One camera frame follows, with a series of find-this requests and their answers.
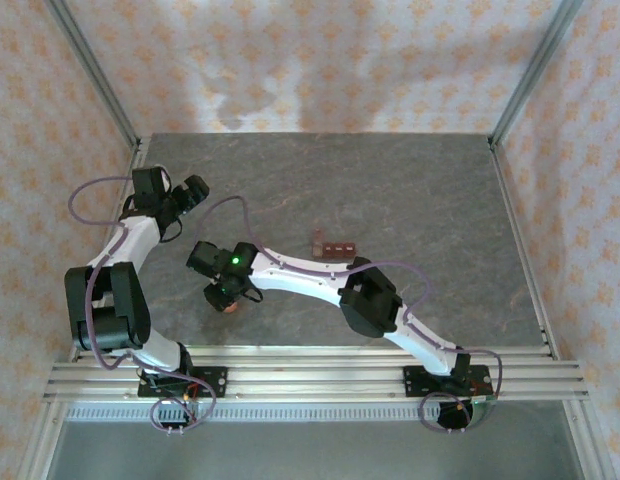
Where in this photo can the small green circuit board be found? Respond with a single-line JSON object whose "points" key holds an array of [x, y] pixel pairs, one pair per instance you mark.
{"points": [[485, 400]]}

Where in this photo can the brown weekly pill organizer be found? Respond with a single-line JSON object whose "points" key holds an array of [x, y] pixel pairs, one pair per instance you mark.
{"points": [[337, 249]]}

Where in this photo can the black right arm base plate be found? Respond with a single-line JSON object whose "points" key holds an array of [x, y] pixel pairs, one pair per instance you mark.
{"points": [[417, 382]]}

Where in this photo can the aluminium table side rail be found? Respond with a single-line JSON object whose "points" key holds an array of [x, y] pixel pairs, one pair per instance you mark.
{"points": [[520, 215], [132, 160]]}

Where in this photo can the aluminium mounting rail beam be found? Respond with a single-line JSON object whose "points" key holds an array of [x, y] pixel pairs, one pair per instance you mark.
{"points": [[315, 382]]}

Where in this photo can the white vitamin C pill bottle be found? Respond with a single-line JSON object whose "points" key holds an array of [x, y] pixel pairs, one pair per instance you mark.
{"points": [[229, 308]]}

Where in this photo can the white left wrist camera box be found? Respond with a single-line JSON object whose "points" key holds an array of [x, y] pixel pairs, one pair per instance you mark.
{"points": [[164, 180]]}

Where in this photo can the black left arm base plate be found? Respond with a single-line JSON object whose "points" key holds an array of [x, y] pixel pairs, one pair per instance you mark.
{"points": [[215, 382]]}

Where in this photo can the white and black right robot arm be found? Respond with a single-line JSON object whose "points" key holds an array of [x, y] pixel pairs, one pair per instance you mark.
{"points": [[370, 300]]}

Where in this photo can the aluminium frame post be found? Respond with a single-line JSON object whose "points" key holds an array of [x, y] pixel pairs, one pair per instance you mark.
{"points": [[92, 70], [535, 70]]}

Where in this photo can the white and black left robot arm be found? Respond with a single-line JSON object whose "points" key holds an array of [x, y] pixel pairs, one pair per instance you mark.
{"points": [[110, 310]]}

